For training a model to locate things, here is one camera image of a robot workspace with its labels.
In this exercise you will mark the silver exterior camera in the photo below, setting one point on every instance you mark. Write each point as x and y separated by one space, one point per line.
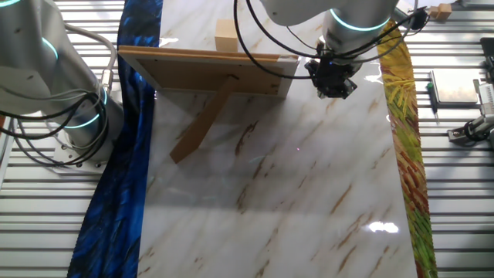
487 96

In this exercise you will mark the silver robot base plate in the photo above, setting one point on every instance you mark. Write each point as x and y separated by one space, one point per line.
61 158

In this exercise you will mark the painted print tablecloth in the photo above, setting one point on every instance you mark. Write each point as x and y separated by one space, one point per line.
116 193

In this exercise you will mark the wooden cube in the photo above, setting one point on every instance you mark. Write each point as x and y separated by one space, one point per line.
226 34

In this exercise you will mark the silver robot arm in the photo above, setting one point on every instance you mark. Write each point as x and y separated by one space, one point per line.
347 36

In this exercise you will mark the wooden picture frame stand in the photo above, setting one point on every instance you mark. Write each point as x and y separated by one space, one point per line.
185 73

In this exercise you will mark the black mount bracket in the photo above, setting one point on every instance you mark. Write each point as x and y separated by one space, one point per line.
489 48

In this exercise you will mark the marble pattern mat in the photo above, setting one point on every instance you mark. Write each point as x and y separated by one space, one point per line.
270 231

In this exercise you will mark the grey metal clamp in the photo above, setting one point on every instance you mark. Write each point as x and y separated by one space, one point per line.
459 135

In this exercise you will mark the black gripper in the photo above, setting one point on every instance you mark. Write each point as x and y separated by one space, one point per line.
332 73

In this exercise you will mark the grey metal plate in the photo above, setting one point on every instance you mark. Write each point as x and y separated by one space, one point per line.
453 87

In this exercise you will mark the small wooden block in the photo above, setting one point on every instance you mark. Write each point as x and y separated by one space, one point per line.
444 11
433 12

